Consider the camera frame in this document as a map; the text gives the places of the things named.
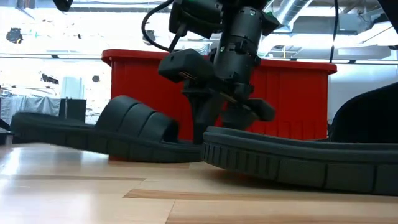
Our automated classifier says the thin black hanging cable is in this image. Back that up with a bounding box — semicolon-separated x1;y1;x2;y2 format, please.
328;0;340;63

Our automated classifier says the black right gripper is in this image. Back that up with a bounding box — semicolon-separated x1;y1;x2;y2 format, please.
182;6;276;146

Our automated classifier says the black box cabinet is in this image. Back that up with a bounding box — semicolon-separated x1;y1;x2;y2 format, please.
58;98;88;124

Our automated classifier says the black ceiling dome lamp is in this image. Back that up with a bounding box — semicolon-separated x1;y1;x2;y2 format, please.
6;27;24;45
144;29;157;46

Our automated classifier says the black right camera cable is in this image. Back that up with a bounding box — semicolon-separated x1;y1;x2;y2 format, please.
141;0;187;53

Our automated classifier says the red plastic bin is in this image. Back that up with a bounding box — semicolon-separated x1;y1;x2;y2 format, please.
101;49;338;141

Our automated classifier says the dark grey foam slide sandal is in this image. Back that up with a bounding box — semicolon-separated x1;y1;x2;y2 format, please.
11;95;205;164
201;81;398;197

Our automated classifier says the white cabinet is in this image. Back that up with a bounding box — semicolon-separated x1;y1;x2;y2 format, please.
60;75;85;100

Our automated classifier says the silver spiral air duct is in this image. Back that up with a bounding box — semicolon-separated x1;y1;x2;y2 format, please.
267;0;313;58

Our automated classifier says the grey cloth cover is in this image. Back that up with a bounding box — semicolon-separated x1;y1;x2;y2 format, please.
0;95;62;118

